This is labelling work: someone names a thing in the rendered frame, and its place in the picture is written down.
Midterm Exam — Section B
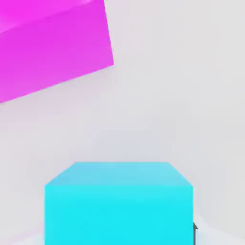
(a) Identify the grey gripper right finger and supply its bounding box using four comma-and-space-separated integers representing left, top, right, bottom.
193, 222, 230, 245

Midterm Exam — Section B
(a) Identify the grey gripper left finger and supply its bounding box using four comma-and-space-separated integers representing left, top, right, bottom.
19, 233, 45, 245

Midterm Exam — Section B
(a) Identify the small cyan cube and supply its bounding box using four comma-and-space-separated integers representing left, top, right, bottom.
45, 161, 194, 245

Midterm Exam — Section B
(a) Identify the large magenta box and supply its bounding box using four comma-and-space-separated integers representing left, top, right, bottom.
0, 0, 115, 104

